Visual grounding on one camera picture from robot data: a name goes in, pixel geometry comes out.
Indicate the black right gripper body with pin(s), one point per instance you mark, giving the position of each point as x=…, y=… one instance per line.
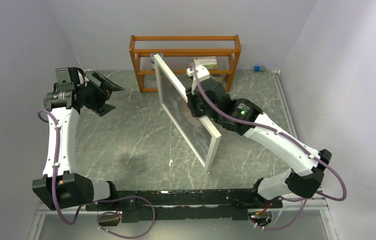
x=197, y=108

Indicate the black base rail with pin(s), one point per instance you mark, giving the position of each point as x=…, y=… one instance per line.
x=195, y=204

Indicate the clear acrylic sheet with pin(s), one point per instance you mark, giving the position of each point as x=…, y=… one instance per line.
x=193, y=129

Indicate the silver tape roll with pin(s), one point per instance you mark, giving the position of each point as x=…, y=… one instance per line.
x=220, y=78

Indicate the blue capped bottle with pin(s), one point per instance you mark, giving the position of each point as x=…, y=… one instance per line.
x=260, y=68

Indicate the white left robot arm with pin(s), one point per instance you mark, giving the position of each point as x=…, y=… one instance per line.
x=60, y=185

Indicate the orange wooden shelf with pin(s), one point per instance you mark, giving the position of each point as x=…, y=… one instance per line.
x=179, y=52

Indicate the white green box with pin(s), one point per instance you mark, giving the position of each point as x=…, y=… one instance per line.
x=209, y=62

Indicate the blue white jar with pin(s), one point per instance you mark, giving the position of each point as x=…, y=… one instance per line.
x=152, y=58

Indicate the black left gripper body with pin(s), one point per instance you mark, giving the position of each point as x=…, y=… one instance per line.
x=94, y=96

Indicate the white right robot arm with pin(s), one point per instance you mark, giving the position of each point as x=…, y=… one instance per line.
x=304, y=176

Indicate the wooden picture frame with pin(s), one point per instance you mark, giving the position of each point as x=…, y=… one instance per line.
x=216, y=135

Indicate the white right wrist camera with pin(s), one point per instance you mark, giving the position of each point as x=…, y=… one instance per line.
x=197, y=73

